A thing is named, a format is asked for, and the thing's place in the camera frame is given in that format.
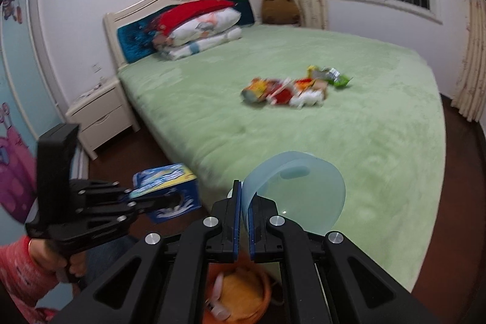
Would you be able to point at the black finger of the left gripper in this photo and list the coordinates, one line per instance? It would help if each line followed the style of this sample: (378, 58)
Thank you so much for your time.
(158, 208)

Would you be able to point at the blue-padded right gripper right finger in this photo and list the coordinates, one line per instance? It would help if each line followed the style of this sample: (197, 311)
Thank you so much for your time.
(328, 278)

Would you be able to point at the person's left hand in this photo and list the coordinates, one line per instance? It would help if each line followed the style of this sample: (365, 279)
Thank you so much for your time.
(44, 256)

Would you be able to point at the red green spiky toy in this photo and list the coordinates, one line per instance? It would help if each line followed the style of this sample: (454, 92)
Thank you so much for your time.
(303, 84)

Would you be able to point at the wall power socket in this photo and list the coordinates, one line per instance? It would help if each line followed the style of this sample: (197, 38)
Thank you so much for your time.
(96, 67)

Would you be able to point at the brown cardboard cube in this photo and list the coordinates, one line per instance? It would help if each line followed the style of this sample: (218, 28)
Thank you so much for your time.
(321, 86)

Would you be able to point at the green yellow snack bag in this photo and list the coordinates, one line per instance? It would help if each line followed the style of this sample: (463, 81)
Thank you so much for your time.
(329, 74)

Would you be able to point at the green blanket bed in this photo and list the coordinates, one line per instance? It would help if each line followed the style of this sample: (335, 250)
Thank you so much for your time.
(385, 132)

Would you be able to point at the blue milk carton box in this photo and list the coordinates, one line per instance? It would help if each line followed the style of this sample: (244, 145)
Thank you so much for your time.
(176, 178)

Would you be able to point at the white nightstand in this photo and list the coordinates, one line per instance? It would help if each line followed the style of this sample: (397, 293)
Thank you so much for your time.
(102, 114)

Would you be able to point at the white tissue pack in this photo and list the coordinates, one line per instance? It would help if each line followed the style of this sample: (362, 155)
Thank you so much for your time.
(214, 304)

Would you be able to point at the white tissue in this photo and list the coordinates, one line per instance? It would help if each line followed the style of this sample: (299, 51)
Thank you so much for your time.
(307, 98)

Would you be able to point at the orange trash bucket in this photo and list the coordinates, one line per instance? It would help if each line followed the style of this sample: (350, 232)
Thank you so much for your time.
(246, 290)

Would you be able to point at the white floral folded quilt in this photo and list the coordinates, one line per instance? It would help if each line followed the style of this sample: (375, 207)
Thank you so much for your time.
(199, 34)

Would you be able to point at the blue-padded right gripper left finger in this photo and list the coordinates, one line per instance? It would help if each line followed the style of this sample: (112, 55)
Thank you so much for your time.
(162, 280)

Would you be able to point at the right floral curtain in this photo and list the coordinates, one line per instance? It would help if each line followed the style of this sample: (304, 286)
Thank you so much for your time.
(469, 97)

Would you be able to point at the brown plush bear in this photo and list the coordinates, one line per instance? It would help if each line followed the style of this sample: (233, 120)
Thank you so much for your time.
(280, 12)

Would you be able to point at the cream and blue headboard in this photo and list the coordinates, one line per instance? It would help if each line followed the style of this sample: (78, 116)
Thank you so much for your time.
(143, 13)

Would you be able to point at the red pillow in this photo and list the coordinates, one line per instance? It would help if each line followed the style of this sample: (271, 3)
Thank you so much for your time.
(178, 15)

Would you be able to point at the light blue plastic cup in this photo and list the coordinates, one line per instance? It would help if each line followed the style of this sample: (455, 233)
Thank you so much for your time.
(305, 188)

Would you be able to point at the red white plastic wrapper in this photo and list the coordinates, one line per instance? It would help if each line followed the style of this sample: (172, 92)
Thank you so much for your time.
(280, 92)

